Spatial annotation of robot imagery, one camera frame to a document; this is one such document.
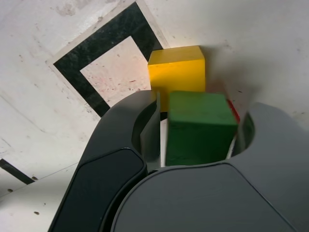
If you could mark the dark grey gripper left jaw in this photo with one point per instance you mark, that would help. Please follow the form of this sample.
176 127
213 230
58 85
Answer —
101 174

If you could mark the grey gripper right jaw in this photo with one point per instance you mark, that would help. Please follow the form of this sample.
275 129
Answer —
205 198

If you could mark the green cube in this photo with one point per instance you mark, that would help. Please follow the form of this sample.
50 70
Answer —
200 130

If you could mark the red cube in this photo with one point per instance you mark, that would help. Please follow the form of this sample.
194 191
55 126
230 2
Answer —
234 110

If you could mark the yellow cube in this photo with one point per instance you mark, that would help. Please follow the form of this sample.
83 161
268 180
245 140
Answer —
176 75

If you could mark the black tape square outline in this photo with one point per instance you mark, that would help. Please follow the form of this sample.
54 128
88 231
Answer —
72 70

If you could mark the black tape strip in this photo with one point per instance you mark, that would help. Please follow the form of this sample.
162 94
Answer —
14 171

